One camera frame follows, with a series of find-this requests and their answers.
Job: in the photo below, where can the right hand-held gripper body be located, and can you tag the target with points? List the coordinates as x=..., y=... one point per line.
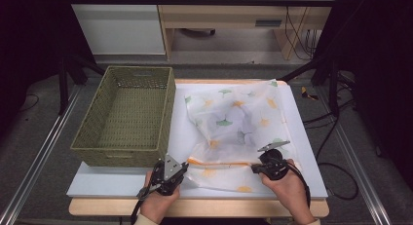
x=276, y=166

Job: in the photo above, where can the black curtain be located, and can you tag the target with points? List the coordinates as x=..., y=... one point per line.
x=26, y=40
x=383, y=56

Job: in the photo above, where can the aluminium rail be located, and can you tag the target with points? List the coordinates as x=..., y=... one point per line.
x=39, y=153
x=373, y=205

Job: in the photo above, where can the yellow and black tool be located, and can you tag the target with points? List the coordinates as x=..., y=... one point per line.
x=305, y=94

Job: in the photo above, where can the green woven basket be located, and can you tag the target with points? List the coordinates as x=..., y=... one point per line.
x=97, y=155

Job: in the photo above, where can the black metal stand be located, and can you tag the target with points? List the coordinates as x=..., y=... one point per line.
x=63, y=88
x=333, y=88

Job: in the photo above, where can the person's right hand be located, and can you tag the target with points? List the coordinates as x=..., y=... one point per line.
x=290, y=195

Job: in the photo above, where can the white board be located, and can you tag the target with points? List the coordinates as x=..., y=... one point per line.
x=113, y=182

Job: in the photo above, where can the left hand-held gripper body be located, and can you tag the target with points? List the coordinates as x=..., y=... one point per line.
x=165, y=182

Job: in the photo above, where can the light wooden table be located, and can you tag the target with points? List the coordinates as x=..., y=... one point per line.
x=113, y=207

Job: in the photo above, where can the black horizontal bar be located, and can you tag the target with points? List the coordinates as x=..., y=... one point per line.
x=195, y=1

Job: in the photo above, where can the person's left hand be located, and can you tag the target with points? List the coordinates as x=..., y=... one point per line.
x=156, y=205

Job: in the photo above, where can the white cabinet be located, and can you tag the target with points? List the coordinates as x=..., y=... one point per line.
x=120, y=30

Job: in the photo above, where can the wooden desk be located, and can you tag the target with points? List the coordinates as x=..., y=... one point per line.
x=227, y=14

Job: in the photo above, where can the leaf-print mesh laundry bag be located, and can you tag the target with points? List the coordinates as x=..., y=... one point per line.
x=233, y=111

